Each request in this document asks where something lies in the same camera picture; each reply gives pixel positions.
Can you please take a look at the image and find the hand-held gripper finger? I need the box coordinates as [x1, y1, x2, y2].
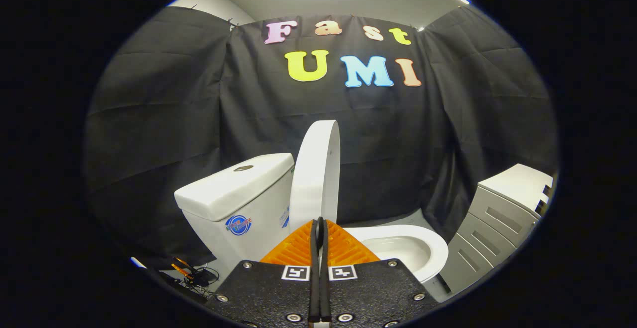
[207, 219, 321, 326]
[320, 219, 438, 326]

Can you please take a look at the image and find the white ceramic toilet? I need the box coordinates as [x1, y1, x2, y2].
[174, 153, 449, 289]

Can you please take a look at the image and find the white toilet seat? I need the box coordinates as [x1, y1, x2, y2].
[343, 225, 449, 284]

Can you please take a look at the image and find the white toilet tank lid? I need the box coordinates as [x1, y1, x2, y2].
[174, 153, 295, 222]

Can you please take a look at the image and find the white drawer cabinet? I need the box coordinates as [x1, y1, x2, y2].
[440, 164, 554, 294]

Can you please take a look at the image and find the black backdrop cloth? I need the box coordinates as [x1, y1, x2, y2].
[82, 5, 560, 270]

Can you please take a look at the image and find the tangle of black orange cables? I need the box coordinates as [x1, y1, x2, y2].
[169, 256, 220, 295]

